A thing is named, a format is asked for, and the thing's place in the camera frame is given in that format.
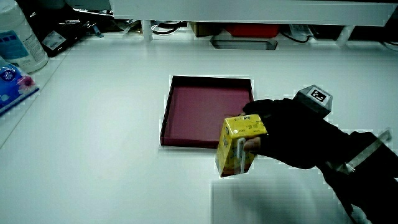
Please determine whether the black bag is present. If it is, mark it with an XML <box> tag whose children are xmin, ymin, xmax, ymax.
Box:
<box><xmin>17</xmin><ymin>0</ymin><xmax>103</xmax><ymax>58</ymax></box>

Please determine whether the blue tissue packet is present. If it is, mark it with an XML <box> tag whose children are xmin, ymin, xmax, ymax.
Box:
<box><xmin>0</xmin><ymin>57</ymin><xmax>40</xmax><ymax>116</ymax></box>

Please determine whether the person's right hand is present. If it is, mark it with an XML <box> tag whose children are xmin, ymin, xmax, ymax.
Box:
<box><xmin>242</xmin><ymin>84</ymin><xmax>349</xmax><ymax>170</ymax></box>

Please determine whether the black cable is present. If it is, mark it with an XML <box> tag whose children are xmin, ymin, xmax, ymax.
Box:
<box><xmin>150</xmin><ymin>21</ymin><xmax>188</xmax><ymax>35</ymax></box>
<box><xmin>280</xmin><ymin>30</ymin><xmax>312</xmax><ymax>44</ymax></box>

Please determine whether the dark red shallow tray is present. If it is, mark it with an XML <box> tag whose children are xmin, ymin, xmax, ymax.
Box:
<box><xmin>159</xmin><ymin>75</ymin><xmax>254</xmax><ymax>149</ymax></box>

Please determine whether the grey flat tray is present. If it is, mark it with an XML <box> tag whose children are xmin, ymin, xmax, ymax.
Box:
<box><xmin>210</xmin><ymin>34</ymin><xmax>279</xmax><ymax>50</ymax></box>

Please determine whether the white wipes canister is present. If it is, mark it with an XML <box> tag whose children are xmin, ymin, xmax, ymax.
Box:
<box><xmin>0</xmin><ymin>0</ymin><xmax>49</xmax><ymax>74</ymax></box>

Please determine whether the brown cardboard box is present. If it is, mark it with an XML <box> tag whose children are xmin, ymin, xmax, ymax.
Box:
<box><xmin>189</xmin><ymin>21</ymin><xmax>223</xmax><ymax>39</ymax></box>

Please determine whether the white raised shelf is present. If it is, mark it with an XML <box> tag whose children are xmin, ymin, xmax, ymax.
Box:
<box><xmin>109</xmin><ymin>0</ymin><xmax>398</xmax><ymax>47</ymax></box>

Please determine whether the person's right forearm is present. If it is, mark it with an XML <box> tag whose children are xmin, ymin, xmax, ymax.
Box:
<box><xmin>317</xmin><ymin>130</ymin><xmax>398</xmax><ymax>224</ymax></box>

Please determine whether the red box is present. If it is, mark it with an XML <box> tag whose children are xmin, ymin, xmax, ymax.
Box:
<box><xmin>224</xmin><ymin>23</ymin><xmax>280</xmax><ymax>39</ymax></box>

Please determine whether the yellow ice redtea carton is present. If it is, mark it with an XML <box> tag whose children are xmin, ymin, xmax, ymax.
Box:
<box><xmin>215</xmin><ymin>114</ymin><xmax>268</xmax><ymax>178</ymax></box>

